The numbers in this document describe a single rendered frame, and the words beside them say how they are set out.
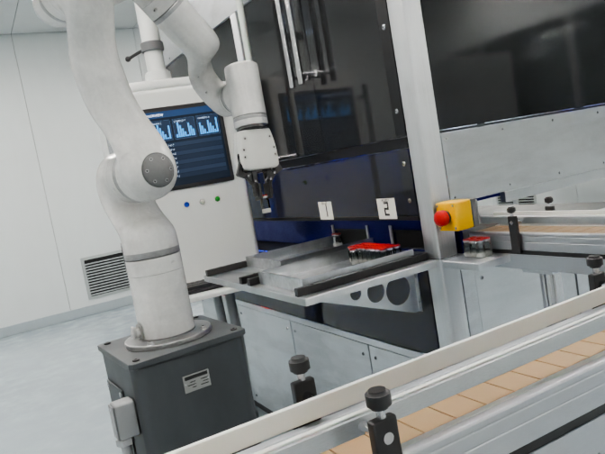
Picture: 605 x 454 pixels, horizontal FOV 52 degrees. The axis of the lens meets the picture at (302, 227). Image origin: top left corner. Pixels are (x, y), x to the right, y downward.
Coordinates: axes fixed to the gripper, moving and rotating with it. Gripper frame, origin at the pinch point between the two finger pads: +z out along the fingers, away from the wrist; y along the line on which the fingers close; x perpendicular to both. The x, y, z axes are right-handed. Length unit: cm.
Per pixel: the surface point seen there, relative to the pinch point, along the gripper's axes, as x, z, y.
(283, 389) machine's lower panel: -106, 79, -46
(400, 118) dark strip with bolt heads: 9.5, -13.1, -38.9
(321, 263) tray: -18.2, 22.1, -23.8
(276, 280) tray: -7.9, 23.1, -3.3
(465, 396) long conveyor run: 89, 29, 26
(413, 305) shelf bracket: 2, 37, -39
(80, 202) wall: -537, -52, -57
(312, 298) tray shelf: 11.4, 27.2, -2.1
